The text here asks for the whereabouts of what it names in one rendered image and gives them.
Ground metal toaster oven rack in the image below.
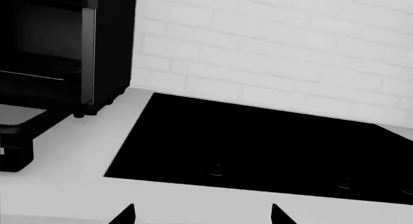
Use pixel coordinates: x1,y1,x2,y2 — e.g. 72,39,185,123
0,51,83,81

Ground black glass cooktop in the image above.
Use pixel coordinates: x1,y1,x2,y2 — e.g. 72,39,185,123
103,92,413,206

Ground toaster oven glass door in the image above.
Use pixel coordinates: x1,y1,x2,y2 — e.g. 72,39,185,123
0,102,77,174

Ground black toaster oven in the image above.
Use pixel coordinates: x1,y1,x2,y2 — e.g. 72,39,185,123
0,0,137,119

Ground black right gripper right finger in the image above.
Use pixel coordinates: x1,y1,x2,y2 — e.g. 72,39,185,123
271,203,298,224

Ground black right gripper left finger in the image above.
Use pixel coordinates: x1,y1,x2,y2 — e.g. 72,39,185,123
108,203,137,224

